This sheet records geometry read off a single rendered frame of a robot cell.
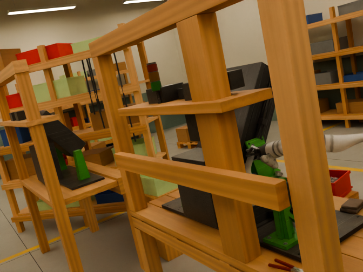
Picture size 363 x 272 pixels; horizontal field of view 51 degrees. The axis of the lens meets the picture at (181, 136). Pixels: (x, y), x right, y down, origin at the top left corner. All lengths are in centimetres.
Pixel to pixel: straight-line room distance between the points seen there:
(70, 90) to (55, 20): 634
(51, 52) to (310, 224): 405
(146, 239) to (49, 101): 278
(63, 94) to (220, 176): 356
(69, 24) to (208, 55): 973
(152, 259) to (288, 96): 169
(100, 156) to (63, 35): 657
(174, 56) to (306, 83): 1115
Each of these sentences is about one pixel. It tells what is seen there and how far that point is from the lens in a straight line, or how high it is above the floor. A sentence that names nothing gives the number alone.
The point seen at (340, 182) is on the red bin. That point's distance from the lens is 227.
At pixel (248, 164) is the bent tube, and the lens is 180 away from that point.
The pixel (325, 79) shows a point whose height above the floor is 95.
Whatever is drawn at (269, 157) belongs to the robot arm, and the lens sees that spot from 168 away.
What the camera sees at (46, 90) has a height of 178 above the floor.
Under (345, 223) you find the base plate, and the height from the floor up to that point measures 90.
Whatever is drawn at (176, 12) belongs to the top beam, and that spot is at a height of 188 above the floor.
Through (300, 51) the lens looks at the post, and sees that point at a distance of 113.
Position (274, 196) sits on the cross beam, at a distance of 122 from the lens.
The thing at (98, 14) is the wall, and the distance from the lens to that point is 1136.
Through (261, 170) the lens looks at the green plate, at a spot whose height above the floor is 112.
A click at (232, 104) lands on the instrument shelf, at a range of 133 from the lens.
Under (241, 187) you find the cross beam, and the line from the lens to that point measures 133.
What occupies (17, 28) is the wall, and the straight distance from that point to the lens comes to 1069.
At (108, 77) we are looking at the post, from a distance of 230.
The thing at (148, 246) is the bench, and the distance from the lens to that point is 252.
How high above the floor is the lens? 167
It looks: 10 degrees down
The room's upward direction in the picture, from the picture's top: 12 degrees counter-clockwise
